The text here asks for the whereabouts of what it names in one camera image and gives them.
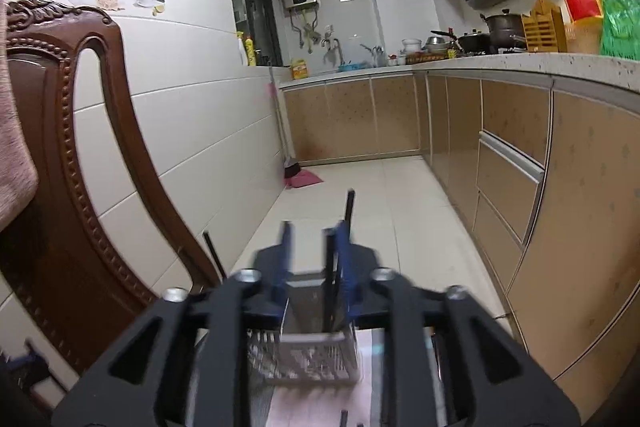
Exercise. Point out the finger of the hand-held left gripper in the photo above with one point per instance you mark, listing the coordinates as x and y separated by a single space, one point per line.
24 359

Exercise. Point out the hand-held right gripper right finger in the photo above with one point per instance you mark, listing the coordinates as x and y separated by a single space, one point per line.
346 257

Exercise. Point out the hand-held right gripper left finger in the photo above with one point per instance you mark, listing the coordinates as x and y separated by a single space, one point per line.
286 252

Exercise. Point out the white slotted utensil basket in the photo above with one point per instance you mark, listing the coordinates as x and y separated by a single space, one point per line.
310 357

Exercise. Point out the pink dustpan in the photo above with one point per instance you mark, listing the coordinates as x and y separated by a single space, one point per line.
305 179

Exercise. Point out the broom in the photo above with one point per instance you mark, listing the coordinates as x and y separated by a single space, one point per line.
278 117

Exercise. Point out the striped grey blue tablecloth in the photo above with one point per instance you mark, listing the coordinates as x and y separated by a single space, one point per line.
320 407

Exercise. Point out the carved dark wooden chair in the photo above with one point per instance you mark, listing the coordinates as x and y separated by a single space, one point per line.
55 187

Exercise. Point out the yellow box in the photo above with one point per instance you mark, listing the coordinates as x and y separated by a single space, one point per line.
300 69

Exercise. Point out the yellow bottle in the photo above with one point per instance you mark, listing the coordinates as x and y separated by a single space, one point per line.
250 52

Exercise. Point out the metal sink tap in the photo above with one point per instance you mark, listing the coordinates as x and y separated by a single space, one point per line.
375 55

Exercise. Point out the white bowls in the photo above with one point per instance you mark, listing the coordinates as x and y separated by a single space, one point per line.
411 46

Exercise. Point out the pink towel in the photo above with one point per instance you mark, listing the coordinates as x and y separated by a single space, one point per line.
12 132

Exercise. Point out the metal bowl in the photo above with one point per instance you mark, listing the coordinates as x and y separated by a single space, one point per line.
436 44

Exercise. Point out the beige kitchen cabinets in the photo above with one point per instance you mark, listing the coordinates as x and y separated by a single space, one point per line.
575 182

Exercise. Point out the speckled stone countertop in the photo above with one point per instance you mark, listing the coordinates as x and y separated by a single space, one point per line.
500 64

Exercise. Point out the black wok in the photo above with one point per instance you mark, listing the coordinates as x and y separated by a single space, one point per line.
472 42

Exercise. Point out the dark glass door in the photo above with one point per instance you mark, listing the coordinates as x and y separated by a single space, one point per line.
255 2

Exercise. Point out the metal cooking pot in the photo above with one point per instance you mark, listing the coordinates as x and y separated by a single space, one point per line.
505 29

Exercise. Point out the wooden utensil rack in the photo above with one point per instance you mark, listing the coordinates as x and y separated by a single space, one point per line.
544 29

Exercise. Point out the green plastic bag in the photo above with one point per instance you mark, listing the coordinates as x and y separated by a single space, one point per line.
620 27

